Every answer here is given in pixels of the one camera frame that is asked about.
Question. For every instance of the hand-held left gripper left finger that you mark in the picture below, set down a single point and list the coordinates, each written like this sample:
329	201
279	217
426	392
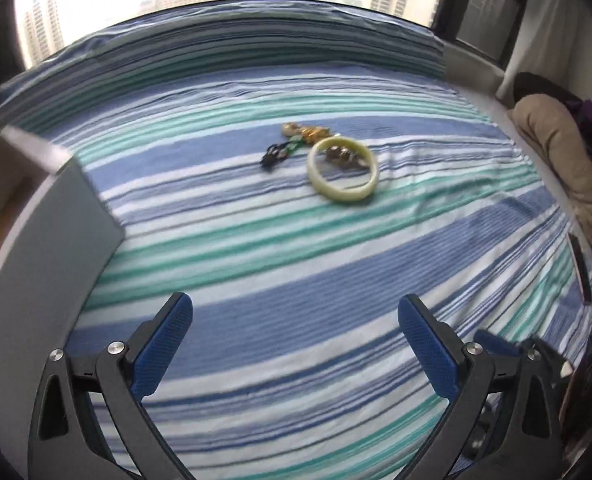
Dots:
160	345

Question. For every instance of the blue green striped bed sheet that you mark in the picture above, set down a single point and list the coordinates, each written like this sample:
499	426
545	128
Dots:
286	270

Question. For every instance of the white curtain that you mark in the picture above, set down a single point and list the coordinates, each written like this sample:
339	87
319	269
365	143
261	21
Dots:
546	20

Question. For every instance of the long white cardboard box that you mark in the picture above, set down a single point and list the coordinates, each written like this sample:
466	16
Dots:
40	280

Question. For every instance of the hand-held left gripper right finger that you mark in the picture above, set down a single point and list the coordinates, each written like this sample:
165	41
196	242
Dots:
428	345

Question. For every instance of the black smartphone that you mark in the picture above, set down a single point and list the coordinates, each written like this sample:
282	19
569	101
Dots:
582	267

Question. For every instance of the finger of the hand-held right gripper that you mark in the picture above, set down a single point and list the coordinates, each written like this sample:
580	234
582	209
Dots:
498	342

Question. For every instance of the beige blanket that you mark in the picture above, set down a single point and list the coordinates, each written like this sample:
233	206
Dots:
561	150

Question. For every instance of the pale jade bangle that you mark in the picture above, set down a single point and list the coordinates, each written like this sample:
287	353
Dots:
316	180

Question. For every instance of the dark cloth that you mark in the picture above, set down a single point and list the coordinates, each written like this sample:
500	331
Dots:
541	87

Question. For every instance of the brown bead charm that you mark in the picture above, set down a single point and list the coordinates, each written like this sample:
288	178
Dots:
343	155

